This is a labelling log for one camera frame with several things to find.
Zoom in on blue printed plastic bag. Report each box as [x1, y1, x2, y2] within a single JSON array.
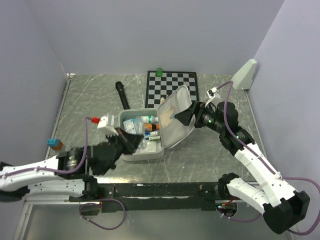
[[123, 118, 144, 135]]

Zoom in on green medicine box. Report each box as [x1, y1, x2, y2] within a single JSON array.
[[145, 136, 161, 141]]

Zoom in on aluminium frame rail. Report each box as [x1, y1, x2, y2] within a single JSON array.
[[12, 73, 76, 240]]

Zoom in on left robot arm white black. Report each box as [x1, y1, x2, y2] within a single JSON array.
[[0, 127, 144, 203]]

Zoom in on white wall mounted device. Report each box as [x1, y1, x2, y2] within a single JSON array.
[[231, 59, 257, 91]]

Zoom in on white gauze packet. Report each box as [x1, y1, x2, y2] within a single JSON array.
[[140, 141, 157, 154]]

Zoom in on white bottle green label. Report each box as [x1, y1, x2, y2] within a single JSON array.
[[140, 115, 159, 124]]

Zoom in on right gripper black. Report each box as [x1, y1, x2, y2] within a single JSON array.
[[174, 100, 226, 135]]

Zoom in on green toy on chessboard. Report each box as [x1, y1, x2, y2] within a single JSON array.
[[156, 67, 163, 77]]

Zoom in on black white chessboard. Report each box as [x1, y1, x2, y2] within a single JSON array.
[[144, 70, 199, 109]]

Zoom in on grey medicine kit case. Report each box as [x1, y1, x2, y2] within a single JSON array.
[[118, 85, 195, 162]]

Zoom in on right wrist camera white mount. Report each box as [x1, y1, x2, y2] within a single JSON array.
[[205, 87, 222, 106]]

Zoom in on blue brown toy block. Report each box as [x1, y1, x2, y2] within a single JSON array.
[[46, 138, 64, 151]]

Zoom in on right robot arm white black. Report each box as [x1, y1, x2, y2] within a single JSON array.
[[174, 101, 310, 234]]

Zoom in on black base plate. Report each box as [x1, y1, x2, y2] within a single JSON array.
[[68, 182, 247, 213]]

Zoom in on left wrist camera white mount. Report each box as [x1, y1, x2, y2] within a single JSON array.
[[91, 113, 119, 137]]

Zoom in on brown medicine bottle orange cap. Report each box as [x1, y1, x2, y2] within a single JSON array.
[[143, 123, 160, 132]]

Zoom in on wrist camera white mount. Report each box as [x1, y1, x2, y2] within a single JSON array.
[[91, 113, 119, 137], [205, 87, 222, 106]]

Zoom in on bag of latex gloves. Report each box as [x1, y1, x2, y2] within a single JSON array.
[[159, 105, 175, 128]]

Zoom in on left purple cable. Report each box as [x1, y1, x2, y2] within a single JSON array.
[[0, 116, 126, 230]]

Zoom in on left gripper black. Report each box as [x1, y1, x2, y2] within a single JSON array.
[[106, 125, 145, 162]]

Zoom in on black microphone orange end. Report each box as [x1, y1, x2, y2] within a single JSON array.
[[115, 81, 130, 110]]

